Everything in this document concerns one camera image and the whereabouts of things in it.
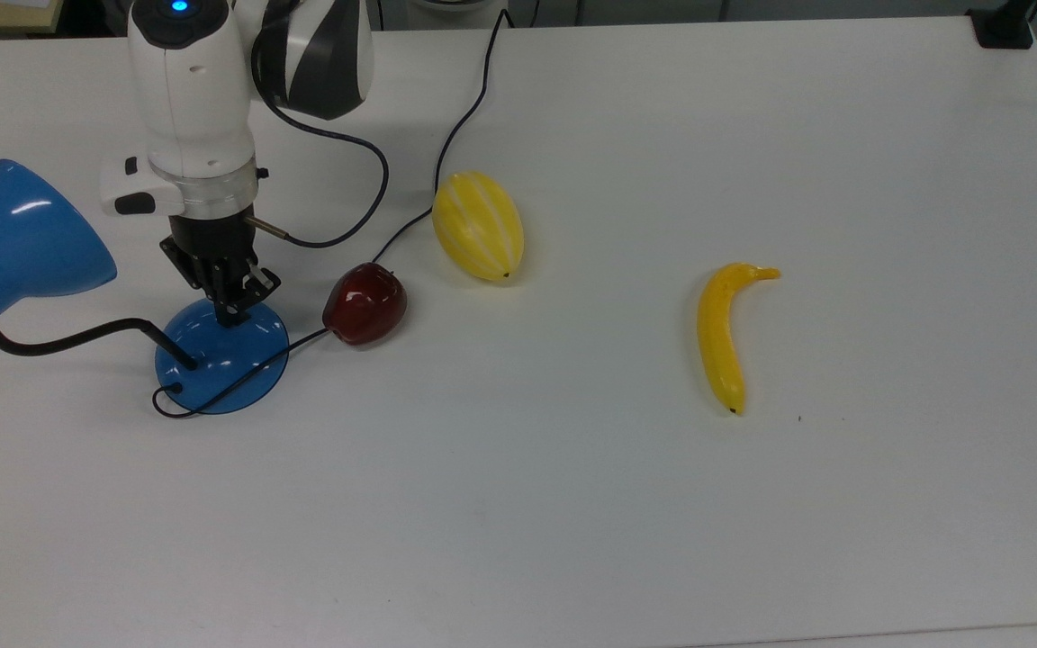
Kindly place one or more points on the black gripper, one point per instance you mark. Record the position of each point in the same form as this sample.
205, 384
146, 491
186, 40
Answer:
212, 252

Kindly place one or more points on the blue gooseneck desk lamp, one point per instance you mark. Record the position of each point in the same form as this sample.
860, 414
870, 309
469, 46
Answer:
23, 243

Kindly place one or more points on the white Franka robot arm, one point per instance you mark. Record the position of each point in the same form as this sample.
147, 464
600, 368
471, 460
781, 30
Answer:
203, 99

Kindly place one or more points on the dark red toy apple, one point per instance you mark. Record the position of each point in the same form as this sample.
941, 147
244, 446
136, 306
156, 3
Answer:
365, 304

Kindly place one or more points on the yellow striped toy melon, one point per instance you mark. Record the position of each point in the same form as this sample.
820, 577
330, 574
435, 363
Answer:
478, 225

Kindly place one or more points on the yellow toy banana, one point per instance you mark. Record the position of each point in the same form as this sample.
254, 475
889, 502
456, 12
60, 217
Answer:
721, 333

